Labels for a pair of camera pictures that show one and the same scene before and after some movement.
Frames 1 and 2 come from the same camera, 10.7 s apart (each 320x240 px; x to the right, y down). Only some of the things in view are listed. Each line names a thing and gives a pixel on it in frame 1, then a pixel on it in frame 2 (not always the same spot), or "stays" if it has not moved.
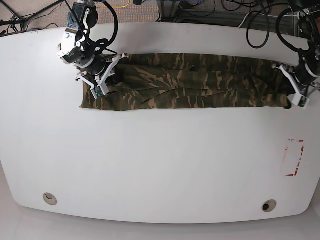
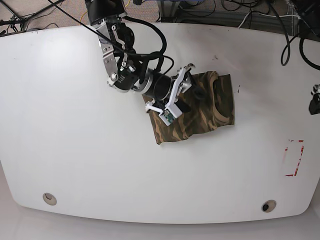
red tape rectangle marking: x=298 y=164 stays
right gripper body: x=98 y=65 -> x=162 y=87
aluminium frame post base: x=168 y=11 stays
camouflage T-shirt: x=191 y=80 -> x=210 y=97
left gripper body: x=303 y=75 -> x=314 y=104
